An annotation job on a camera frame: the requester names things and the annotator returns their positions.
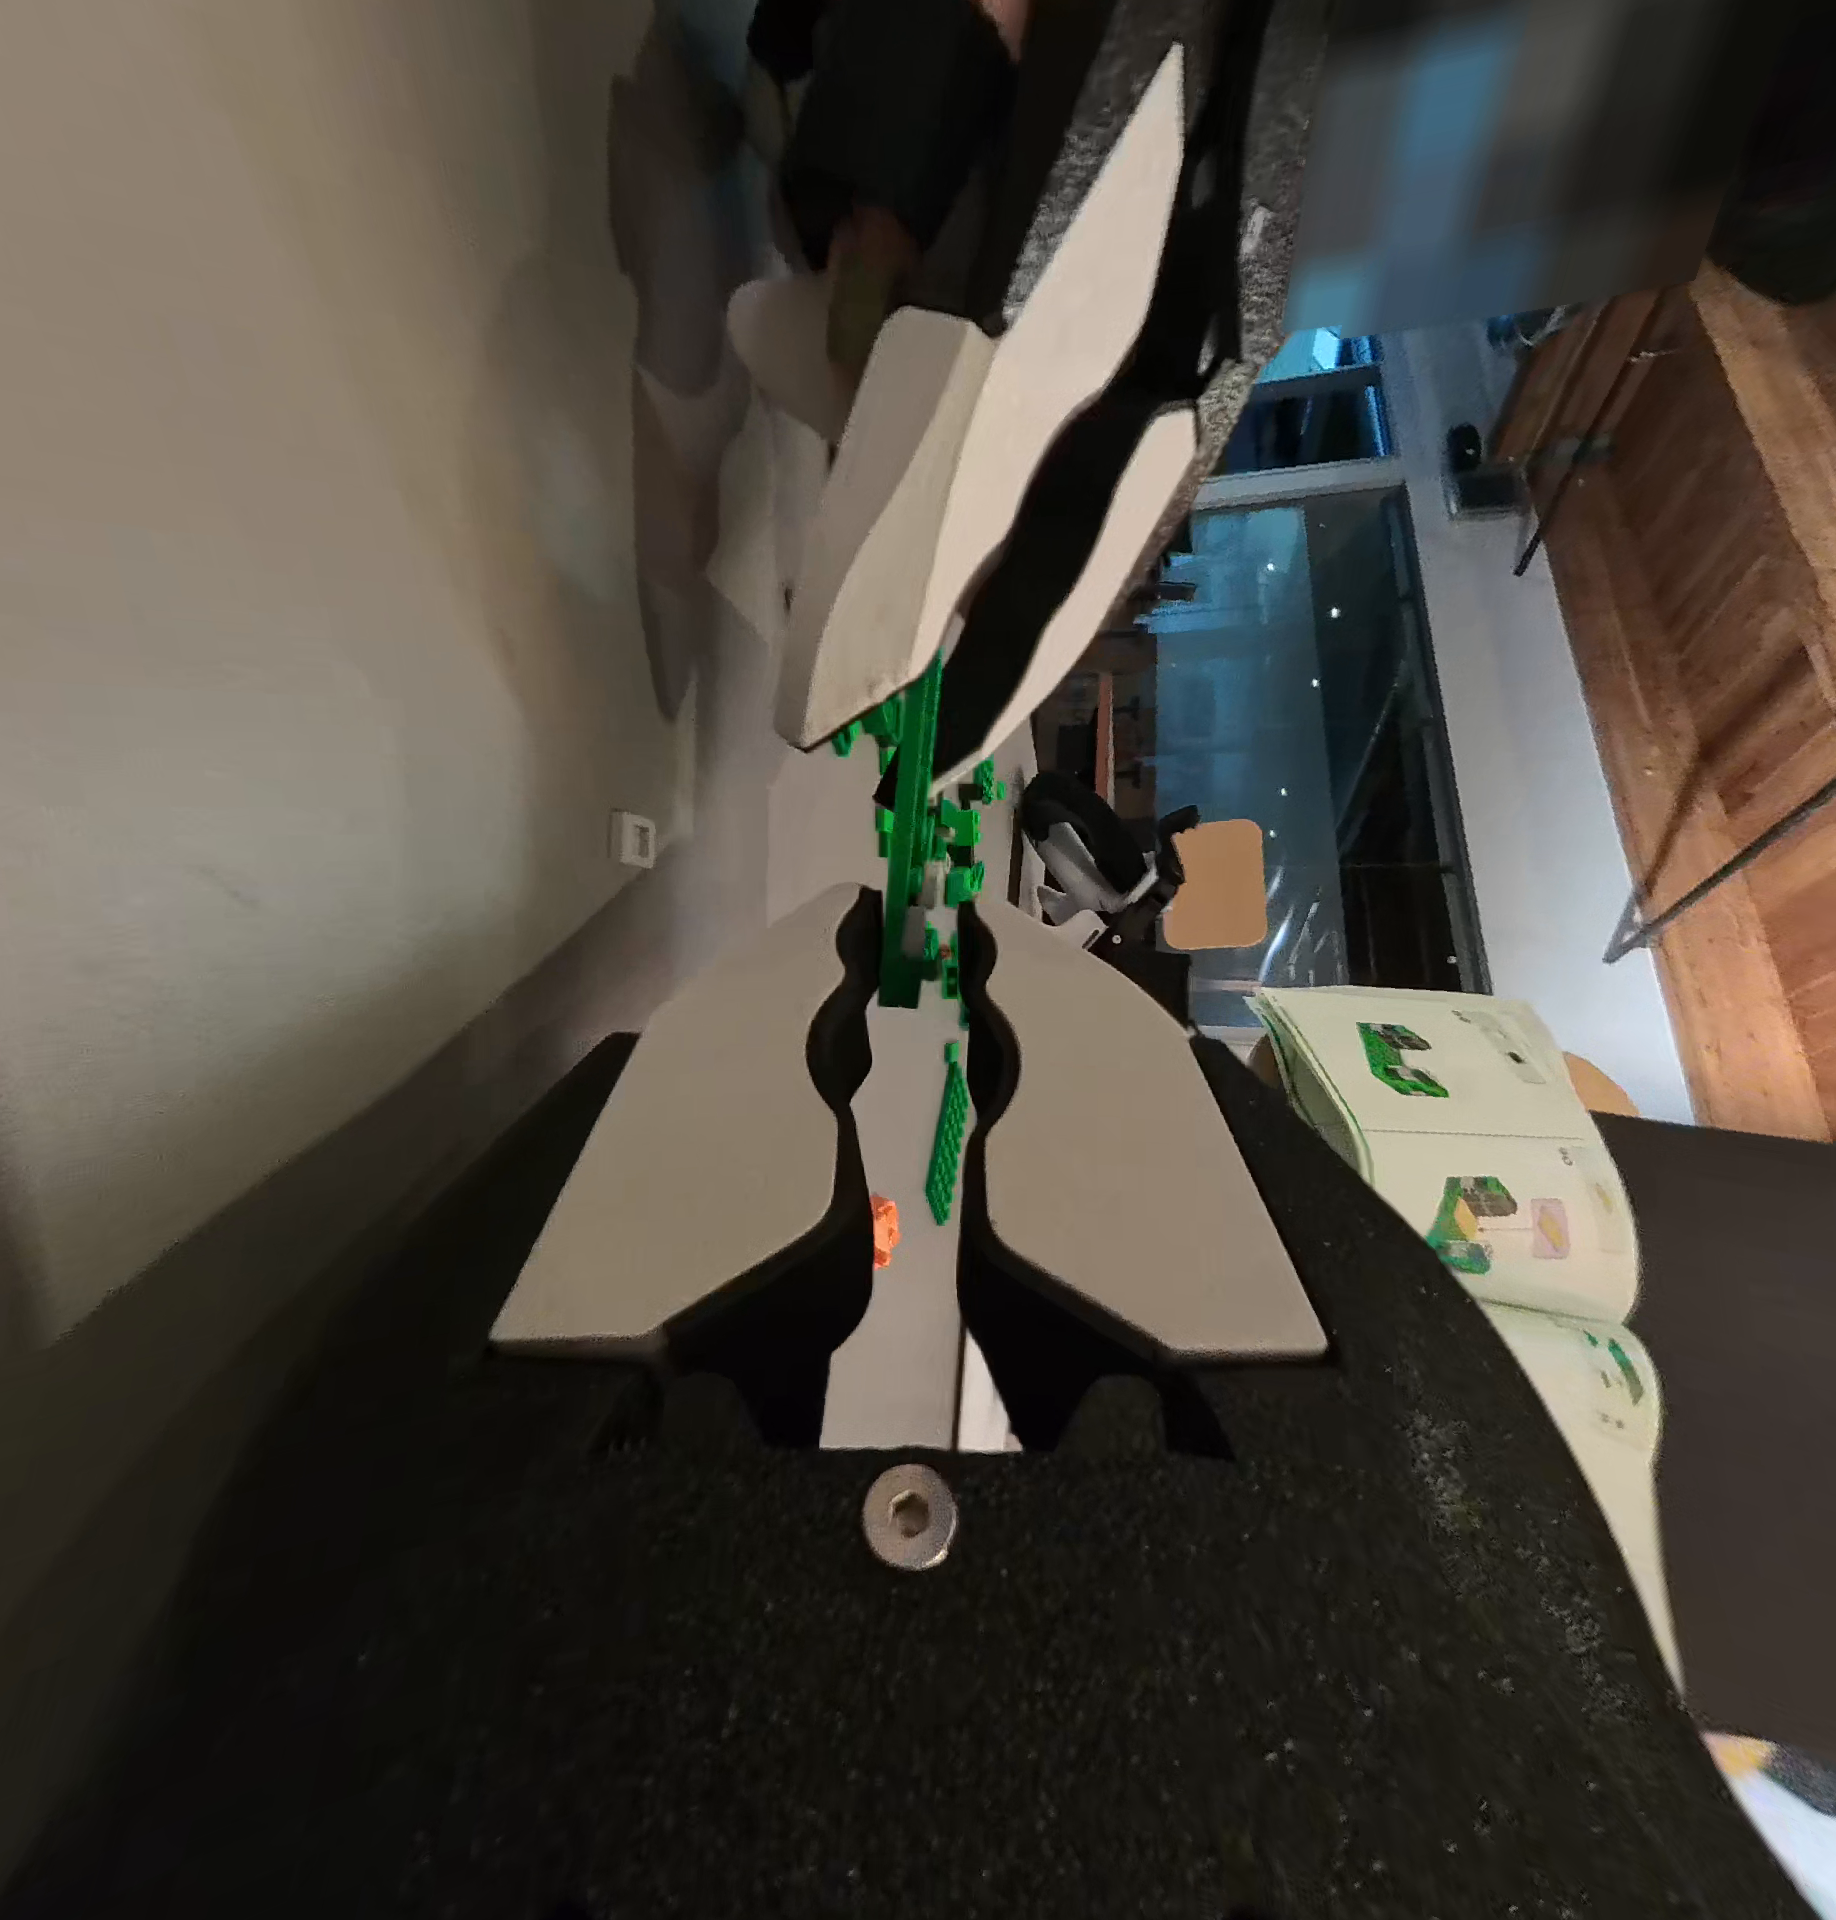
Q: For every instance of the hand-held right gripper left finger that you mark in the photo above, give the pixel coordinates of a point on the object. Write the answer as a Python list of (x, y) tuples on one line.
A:
[(678, 1185)]

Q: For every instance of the long green studded lego plate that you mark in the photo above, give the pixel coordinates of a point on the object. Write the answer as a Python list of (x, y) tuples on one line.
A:
[(951, 1140)]

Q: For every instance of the black and white tool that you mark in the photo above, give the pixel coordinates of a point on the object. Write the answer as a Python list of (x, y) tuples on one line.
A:
[(1082, 854)]

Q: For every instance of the grey square lego tile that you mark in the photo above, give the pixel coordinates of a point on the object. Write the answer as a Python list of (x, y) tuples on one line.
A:
[(634, 839)]

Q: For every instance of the lego instruction booklet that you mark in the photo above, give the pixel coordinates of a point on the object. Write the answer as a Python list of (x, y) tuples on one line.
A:
[(1489, 1170)]

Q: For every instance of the green lego base plate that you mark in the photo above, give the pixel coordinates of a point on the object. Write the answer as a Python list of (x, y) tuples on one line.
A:
[(907, 870)]

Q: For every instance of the orange lego brick separator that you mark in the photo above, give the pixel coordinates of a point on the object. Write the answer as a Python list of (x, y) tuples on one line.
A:
[(885, 1231)]

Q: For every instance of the tan chair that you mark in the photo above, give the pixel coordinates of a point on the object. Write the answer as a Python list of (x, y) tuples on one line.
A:
[(1214, 885)]

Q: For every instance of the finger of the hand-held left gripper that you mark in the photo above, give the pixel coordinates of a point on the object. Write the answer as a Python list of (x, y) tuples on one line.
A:
[(1136, 525), (932, 494)]

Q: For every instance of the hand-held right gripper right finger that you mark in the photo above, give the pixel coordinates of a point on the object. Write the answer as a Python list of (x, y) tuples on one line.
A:
[(1142, 1200)]

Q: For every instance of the pile of loose lego pieces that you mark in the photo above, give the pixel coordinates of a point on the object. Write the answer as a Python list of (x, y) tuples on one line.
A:
[(962, 840)]

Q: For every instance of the person's left hand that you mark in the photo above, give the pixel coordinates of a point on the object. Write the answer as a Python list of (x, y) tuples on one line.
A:
[(871, 284)]

